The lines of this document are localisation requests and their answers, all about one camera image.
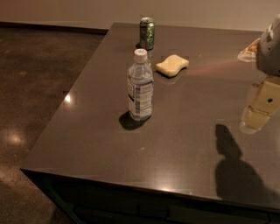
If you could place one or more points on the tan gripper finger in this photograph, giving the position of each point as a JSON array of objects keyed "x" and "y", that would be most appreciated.
[{"x": 262, "y": 103}]

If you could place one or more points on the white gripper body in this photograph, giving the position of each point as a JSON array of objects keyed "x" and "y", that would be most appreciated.
[{"x": 269, "y": 55}]

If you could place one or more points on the clear plastic water bottle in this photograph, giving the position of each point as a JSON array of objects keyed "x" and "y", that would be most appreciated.
[{"x": 140, "y": 86}]

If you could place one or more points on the snack bag at table edge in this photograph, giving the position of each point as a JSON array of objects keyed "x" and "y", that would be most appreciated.
[{"x": 248, "y": 54}]

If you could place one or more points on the yellow sponge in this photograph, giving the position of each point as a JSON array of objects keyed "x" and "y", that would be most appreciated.
[{"x": 172, "y": 65}]

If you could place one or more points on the green soda can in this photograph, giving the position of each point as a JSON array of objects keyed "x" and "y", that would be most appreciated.
[{"x": 147, "y": 31}]

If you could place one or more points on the dark cabinet base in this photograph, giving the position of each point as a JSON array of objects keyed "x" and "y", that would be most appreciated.
[{"x": 87, "y": 201}]

